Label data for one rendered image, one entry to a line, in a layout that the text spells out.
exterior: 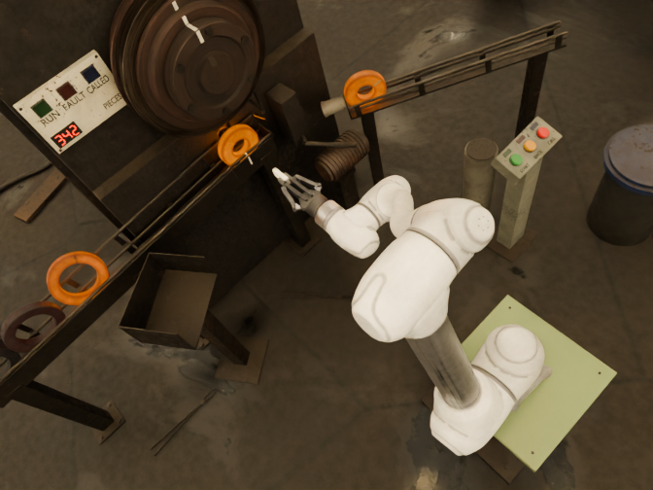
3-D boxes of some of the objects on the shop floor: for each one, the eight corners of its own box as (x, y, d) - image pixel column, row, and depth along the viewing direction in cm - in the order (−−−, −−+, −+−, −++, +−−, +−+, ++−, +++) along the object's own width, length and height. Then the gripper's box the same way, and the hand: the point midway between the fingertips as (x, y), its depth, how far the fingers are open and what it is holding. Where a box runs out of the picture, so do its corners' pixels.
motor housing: (333, 227, 242) (308, 154, 197) (364, 198, 247) (347, 121, 202) (352, 241, 235) (330, 169, 191) (384, 211, 241) (370, 134, 196)
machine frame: (122, 234, 266) (-272, -153, 119) (271, 114, 292) (97, -327, 145) (197, 319, 230) (-235, -88, 83) (359, 172, 256) (246, -334, 109)
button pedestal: (477, 246, 221) (488, 154, 169) (510, 211, 227) (531, 112, 175) (508, 266, 213) (529, 176, 162) (542, 230, 219) (572, 131, 167)
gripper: (310, 229, 159) (262, 189, 169) (339, 203, 162) (291, 165, 172) (306, 218, 152) (257, 176, 162) (336, 191, 155) (286, 152, 165)
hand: (281, 176), depth 166 cm, fingers closed
